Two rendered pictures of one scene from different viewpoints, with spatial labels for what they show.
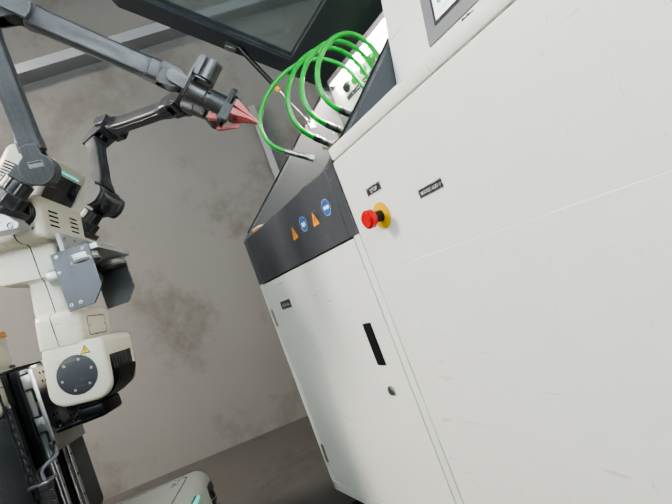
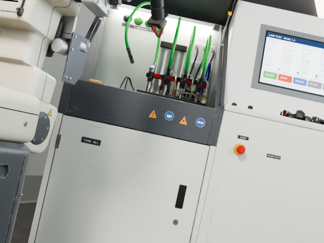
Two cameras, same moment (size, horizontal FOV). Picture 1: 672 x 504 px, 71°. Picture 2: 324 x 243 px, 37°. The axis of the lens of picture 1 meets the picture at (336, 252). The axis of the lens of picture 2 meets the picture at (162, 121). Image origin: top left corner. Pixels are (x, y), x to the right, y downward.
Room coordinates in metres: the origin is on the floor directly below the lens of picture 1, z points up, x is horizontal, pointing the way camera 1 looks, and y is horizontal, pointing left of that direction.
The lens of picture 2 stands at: (0.19, 1.87, 0.77)
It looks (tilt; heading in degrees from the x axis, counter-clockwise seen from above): 2 degrees up; 299
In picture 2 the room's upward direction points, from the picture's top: 12 degrees clockwise
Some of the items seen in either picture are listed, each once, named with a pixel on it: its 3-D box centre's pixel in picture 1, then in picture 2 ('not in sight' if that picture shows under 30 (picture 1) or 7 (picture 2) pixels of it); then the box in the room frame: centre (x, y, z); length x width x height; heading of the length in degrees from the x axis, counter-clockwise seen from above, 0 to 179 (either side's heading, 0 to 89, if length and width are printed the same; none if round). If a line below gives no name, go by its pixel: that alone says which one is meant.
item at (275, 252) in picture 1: (294, 236); (140, 111); (1.29, 0.09, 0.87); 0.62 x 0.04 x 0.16; 29
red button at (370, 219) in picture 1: (373, 217); (240, 149); (0.88, -0.09, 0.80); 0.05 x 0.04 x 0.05; 29
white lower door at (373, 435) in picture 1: (343, 384); (118, 208); (1.28, 0.11, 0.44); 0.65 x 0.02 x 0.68; 29
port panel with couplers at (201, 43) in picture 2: not in sight; (200, 65); (1.32, -0.46, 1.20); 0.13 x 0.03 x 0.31; 29
